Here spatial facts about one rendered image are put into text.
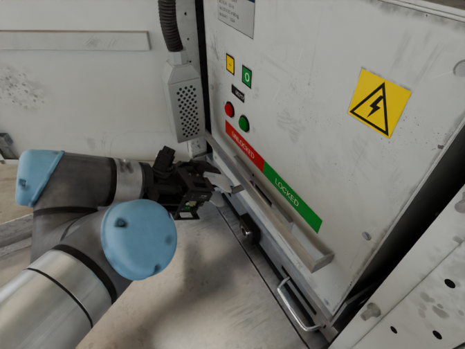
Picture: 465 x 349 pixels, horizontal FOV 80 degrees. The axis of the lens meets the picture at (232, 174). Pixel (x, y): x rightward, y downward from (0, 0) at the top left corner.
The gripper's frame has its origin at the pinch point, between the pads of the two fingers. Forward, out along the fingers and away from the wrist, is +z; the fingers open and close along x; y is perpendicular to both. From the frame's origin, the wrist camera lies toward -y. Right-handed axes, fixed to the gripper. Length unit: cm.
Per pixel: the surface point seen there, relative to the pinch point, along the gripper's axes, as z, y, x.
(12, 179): -30, -170, -133
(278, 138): -2.8, 8.4, 15.8
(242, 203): 8.7, -0.4, -6.0
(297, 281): 9.1, 21.4, -6.8
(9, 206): -30, -141, -134
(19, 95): -35, -53, -14
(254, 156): 1.5, 1.8, 8.4
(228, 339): -0.9, 22.1, -21.0
